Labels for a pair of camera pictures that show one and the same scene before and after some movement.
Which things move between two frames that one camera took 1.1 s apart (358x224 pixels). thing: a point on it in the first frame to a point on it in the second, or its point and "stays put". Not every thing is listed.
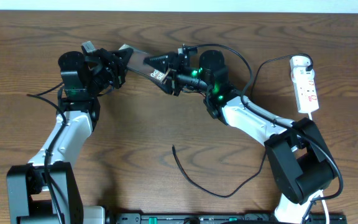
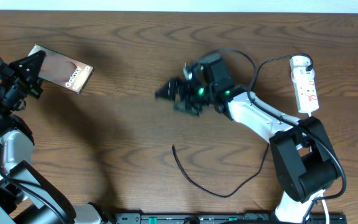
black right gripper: x=178 y=63 to x=189 y=105
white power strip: x=304 y=86 stays put
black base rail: x=220 y=218 stays put
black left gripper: x=114 y=66 to x=14 y=78
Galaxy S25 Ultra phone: x=136 y=63 to x=63 y=71
